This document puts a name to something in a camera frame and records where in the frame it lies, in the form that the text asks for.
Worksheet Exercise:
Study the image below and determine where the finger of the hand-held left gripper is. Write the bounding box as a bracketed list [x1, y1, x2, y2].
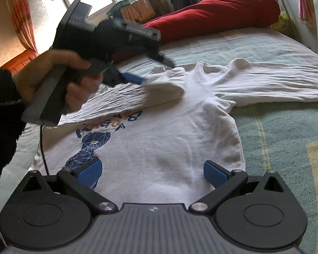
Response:
[148, 50, 176, 68]
[120, 71, 147, 86]

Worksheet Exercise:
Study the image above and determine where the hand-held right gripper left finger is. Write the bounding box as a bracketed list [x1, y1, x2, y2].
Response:
[21, 158, 119, 213]

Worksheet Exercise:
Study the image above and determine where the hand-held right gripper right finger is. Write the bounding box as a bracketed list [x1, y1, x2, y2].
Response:
[189, 160, 285, 213]

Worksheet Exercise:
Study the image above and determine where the white printed t-shirt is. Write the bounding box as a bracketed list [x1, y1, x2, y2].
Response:
[33, 58, 318, 205]

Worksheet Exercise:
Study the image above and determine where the person's left forearm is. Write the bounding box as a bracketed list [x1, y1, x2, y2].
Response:
[0, 67, 27, 193]

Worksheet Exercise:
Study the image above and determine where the person's left hand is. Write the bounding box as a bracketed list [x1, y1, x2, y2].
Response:
[12, 49, 104, 113]

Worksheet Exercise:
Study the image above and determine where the green box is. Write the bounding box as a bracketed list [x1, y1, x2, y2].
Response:
[106, 0, 131, 16]

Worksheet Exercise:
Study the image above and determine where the orange cloth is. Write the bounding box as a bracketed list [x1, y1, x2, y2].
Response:
[120, 0, 155, 22]

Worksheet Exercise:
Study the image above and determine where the red quilt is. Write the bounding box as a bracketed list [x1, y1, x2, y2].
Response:
[142, 0, 280, 44]

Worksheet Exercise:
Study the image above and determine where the teal plaid bed blanket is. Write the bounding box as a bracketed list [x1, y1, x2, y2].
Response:
[0, 26, 318, 254]

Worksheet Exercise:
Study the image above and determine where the wooden headboard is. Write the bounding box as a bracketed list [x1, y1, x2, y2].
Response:
[1, 49, 38, 73]

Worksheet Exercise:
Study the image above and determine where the orange curtain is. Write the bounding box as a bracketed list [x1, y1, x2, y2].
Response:
[1, 0, 39, 55]

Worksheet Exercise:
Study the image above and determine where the yellow-green bag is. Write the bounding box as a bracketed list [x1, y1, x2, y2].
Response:
[272, 12, 294, 36]

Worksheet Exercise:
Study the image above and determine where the pink curtain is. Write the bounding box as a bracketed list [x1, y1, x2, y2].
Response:
[298, 0, 316, 28]

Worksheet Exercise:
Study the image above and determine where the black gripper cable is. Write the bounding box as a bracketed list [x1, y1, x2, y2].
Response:
[40, 123, 49, 176]

